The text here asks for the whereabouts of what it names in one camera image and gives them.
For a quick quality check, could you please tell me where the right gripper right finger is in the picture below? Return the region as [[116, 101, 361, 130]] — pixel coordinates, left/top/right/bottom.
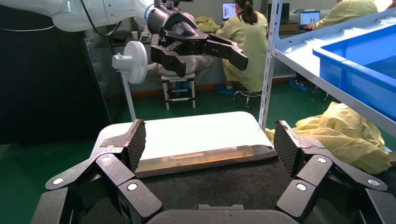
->
[[273, 119, 388, 224]]

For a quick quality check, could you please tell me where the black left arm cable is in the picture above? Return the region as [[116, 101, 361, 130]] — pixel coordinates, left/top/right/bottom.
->
[[79, 0, 124, 37]]

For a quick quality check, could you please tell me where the black partition panel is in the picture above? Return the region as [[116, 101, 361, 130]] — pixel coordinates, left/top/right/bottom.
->
[[0, 6, 113, 144]]

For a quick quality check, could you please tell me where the yellow garment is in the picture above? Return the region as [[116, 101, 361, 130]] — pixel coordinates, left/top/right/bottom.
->
[[265, 102, 393, 175]]

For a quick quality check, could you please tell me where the blue plastic bin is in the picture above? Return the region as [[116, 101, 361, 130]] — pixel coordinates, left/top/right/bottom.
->
[[312, 24, 396, 122]]

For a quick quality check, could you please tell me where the white square stool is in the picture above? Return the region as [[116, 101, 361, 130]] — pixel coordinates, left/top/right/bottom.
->
[[161, 72, 197, 111]]

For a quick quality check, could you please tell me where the ponytail person in yellow gown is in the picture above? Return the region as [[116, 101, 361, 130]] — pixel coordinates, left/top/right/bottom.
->
[[215, 0, 269, 93]]

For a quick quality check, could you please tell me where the open laptop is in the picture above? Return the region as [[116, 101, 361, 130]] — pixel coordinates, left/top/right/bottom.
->
[[299, 10, 321, 28]]

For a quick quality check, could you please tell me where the blue shoe cover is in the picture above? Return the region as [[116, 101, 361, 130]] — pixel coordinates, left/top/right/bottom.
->
[[288, 79, 309, 92], [216, 85, 237, 96]]

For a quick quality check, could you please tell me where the computer monitor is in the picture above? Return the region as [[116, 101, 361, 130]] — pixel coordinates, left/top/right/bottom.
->
[[221, 2, 238, 21]]

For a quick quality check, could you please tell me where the seated person in light clothes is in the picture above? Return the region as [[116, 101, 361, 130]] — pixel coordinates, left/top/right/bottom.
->
[[145, 0, 215, 84]]

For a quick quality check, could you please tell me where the rolling stool base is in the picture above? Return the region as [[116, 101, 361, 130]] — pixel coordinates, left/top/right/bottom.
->
[[311, 86, 329, 103]]

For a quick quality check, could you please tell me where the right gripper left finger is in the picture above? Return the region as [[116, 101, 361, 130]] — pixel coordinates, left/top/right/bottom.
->
[[44, 119, 163, 224]]

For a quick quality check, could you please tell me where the grey metal shelf rack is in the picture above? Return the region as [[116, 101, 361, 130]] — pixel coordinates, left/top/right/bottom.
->
[[258, 0, 396, 138]]

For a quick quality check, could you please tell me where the white ridged plastic sheet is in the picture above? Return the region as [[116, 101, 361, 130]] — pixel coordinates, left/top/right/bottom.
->
[[278, 17, 396, 52]]

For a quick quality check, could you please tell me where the yellow cloth bundle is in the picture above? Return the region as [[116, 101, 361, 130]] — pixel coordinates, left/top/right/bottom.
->
[[195, 16, 222, 34]]

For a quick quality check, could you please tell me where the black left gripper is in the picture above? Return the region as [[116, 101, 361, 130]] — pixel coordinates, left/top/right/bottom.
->
[[147, 4, 249, 78]]

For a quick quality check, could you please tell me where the white pedestal fan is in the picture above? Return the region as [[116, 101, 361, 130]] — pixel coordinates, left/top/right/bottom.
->
[[112, 41, 149, 122]]

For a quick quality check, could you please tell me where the round rolling stool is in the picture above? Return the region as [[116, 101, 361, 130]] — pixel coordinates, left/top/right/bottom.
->
[[232, 86, 262, 110]]

